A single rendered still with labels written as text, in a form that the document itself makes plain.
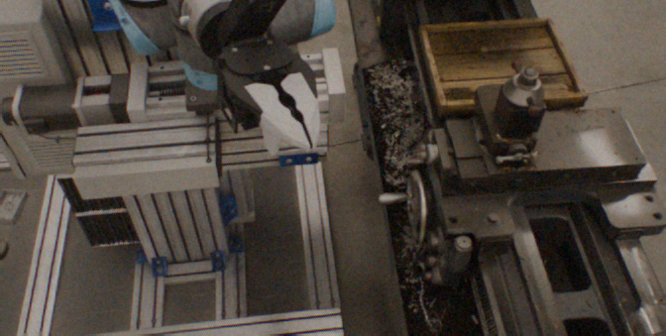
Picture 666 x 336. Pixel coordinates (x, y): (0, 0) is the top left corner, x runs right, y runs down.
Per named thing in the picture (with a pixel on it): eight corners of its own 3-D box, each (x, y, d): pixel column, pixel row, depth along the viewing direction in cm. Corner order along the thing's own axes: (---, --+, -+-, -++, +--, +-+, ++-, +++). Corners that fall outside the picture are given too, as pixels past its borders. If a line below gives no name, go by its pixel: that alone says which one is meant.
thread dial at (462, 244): (446, 258, 145) (453, 233, 137) (463, 257, 145) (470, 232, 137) (450, 273, 142) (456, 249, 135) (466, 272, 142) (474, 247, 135)
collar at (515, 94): (498, 79, 133) (500, 68, 131) (537, 77, 133) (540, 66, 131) (508, 108, 128) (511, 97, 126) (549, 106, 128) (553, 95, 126)
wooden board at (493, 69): (417, 36, 180) (419, 24, 177) (547, 28, 182) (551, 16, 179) (438, 116, 161) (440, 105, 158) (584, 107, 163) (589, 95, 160)
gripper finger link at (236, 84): (289, 117, 66) (255, 64, 71) (291, 104, 65) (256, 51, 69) (246, 129, 64) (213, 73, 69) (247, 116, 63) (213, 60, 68)
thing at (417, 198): (396, 202, 173) (404, 145, 156) (435, 199, 174) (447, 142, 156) (414, 294, 156) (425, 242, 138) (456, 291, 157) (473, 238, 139)
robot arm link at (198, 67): (272, 75, 93) (266, 13, 85) (196, 102, 90) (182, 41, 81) (249, 43, 98) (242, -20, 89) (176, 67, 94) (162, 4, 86)
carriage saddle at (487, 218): (421, 143, 156) (424, 126, 151) (615, 130, 158) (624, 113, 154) (447, 253, 137) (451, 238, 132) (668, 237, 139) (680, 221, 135)
